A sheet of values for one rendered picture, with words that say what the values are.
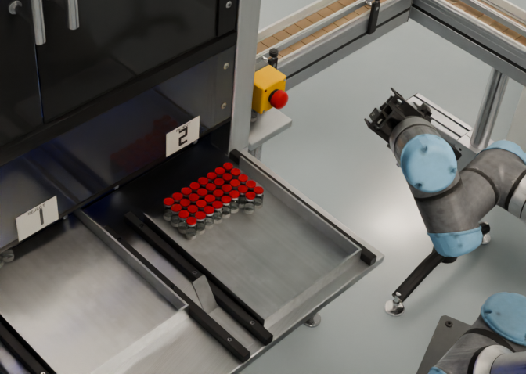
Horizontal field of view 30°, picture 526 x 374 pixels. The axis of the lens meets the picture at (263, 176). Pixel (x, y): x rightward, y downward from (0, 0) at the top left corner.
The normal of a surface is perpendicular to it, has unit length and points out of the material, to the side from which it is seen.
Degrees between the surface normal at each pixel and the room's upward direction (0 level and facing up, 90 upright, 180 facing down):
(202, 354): 0
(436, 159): 63
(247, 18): 90
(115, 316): 0
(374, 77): 0
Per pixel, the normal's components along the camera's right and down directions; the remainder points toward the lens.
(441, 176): 0.04, 0.31
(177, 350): 0.07, -0.72
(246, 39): 0.70, 0.54
